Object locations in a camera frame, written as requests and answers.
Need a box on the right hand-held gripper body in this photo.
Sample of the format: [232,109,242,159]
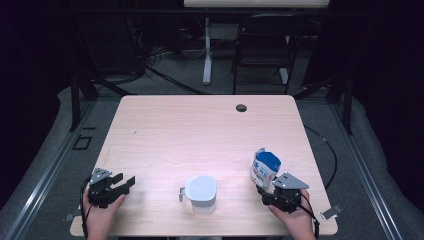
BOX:
[261,172,310,214]

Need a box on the blue and white pouch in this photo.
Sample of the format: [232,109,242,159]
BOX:
[250,147,282,195]

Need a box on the thin black floor cable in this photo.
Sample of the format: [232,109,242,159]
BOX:
[303,124,340,192]

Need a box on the white desk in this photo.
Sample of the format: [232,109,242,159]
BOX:
[183,0,330,86]

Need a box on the grey metal table bracket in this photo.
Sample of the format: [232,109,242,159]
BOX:
[320,203,344,221]
[62,209,84,223]

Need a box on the aluminium floor rail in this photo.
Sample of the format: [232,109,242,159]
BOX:
[2,99,98,240]
[327,99,405,240]

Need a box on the thick black floor cable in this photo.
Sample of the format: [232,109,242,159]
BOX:
[145,64,210,96]

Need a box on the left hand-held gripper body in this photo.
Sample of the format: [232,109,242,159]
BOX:
[87,167,130,210]

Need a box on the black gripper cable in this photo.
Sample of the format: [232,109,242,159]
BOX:
[79,175,94,240]
[286,193,321,240]

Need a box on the black floor socket frame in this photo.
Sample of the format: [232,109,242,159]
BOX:
[71,134,94,151]

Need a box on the clear jar with white lid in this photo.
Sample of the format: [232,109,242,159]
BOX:
[178,175,218,215]

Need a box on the black folding chair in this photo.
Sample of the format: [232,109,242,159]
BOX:
[231,13,310,96]

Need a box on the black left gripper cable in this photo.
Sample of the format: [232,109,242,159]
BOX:
[79,175,94,240]

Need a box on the black metal stand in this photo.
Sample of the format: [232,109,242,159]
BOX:
[293,70,354,136]
[68,70,138,133]

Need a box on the person's left hand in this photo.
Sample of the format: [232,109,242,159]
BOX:
[81,190,128,240]

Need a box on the person's right hand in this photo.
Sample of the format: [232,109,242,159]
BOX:
[267,188,318,240]

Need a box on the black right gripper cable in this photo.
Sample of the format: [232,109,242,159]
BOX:
[286,193,321,240]

